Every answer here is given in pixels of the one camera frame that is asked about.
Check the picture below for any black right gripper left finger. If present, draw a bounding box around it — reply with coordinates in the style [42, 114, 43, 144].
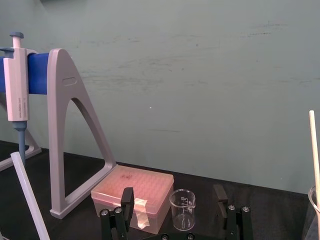
[99, 187, 135, 240]

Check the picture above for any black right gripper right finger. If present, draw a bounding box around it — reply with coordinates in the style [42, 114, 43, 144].
[213, 184, 251, 240]

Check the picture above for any translucent white rod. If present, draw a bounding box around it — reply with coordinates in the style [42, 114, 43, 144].
[10, 152, 51, 240]

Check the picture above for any cream stirring rod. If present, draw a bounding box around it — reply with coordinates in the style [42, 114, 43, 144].
[308, 110, 320, 208]

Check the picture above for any pink pipette tip box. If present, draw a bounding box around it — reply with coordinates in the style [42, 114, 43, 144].
[90, 166, 175, 230]

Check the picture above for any small clear glass beaker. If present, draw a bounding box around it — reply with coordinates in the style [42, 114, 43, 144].
[169, 189, 196, 231]

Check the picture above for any grey and blue pipette stand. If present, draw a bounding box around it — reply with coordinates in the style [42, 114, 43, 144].
[0, 46, 118, 220]

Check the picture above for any large clear glass beaker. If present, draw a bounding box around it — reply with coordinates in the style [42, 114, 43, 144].
[301, 184, 320, 240]

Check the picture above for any white and blue pipette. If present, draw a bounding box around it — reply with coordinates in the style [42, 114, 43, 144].
[3, 31, 29, 163]

